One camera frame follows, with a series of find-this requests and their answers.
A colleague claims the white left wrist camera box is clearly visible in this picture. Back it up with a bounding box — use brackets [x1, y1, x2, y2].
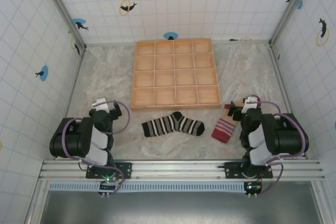
[91, 98, 110, 112]

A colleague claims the wooden compartment tray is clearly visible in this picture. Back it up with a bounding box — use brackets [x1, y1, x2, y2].
[130, 38, 223, 112]

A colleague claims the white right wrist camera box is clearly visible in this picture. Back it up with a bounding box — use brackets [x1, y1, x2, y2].
[241, 96, 259, 109]

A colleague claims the black white striped sock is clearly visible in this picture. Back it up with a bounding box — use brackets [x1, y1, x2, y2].
[141, 111, 205, 137]

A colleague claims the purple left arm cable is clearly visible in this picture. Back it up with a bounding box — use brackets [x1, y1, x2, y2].
[62, 100, 131, 196]

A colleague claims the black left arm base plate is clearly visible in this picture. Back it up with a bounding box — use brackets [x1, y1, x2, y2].
[86, 161, 133, 180]

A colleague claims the grey sheet metal panel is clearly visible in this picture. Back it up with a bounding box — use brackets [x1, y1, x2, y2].
[25, 189, 324, 224]

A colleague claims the aluminium mounting rail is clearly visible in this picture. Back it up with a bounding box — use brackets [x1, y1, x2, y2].
[39, 159, 326, 182]

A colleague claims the white slotted cable duct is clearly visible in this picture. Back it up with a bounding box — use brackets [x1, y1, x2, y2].
[48, 181, 263, 193]

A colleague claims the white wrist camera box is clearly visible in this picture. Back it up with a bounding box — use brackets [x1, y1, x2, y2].
[91, 98, 110, 112]
[241, 96, 259, 109]

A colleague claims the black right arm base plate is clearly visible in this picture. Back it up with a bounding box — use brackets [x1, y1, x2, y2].
[224, 161, 274, 180]

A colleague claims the aluminium frame post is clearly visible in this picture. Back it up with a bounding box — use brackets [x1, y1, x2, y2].
[269, 0, 314, 47]
[39, 0, 87, 51]

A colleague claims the tan red purple sock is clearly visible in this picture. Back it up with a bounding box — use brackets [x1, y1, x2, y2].
[211, 97, 262, 144]

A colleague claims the aluminium table edge rail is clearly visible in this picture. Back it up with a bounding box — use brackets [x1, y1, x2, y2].
[269, 45, 308, 159]
[54, 48, 86, 161]

